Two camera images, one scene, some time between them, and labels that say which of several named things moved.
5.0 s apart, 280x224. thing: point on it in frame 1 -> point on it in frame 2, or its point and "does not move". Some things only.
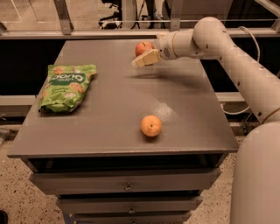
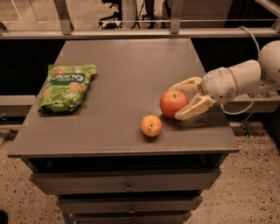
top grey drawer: x=129 y=180 does not move
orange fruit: x=150 y=125 does not move
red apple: x=143 y=47 -> x=171 y=101
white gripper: x=165 y=48 -> x=219 y=85
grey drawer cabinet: x=122 y=144 does not move
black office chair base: x=116 y=16 does not move
